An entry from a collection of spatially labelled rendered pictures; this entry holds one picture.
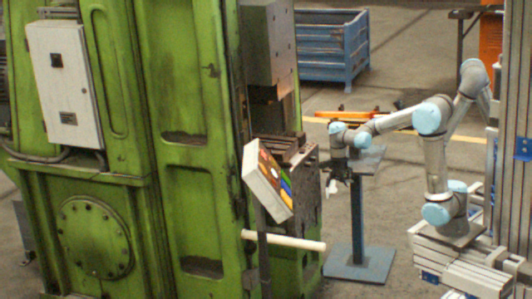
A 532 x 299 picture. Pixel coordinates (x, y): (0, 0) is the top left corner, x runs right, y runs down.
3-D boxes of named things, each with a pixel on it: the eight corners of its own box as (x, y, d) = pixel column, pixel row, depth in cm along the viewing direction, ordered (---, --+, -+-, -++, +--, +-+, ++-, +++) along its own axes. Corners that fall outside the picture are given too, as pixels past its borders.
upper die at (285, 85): (294, 88, 376) (293, 71, 373) (278, 101, 360) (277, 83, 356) (224, 83, 394) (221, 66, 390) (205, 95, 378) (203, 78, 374)
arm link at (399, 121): (456, 84, 299) (365, 115, 333) (445, 92, 291) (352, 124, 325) (467, 109, 301) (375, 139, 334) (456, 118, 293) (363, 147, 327)
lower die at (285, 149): (298, 150, 391) (297, 136, 387) (283, 165, 374) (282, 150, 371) (229, 143, 408) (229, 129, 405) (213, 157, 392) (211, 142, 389)
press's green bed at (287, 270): (325, 280, 436) (322, 213, 418) (302, 316, 406) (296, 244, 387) (243, 265, 460) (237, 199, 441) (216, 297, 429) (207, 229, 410)
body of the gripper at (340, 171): (342, 184, 327) (342, 160, 322) (327, 179, 333) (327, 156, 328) (353, 178, 332) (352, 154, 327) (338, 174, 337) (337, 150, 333)
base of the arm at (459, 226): (476, 227, 321) (477, 207, 317) (458, 241, 311) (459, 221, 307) (446, 217, 331) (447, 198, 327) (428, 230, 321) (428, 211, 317)
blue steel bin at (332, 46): (372, 69, 810) (371, 6, 781) (350, 92, 745) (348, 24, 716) (275, 64, 858) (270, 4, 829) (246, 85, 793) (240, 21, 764)
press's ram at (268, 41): (302, 63, 383) (298, -12, 367) (273, 86, 352) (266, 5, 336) (233, 59, 401) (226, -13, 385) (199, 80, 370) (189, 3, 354)
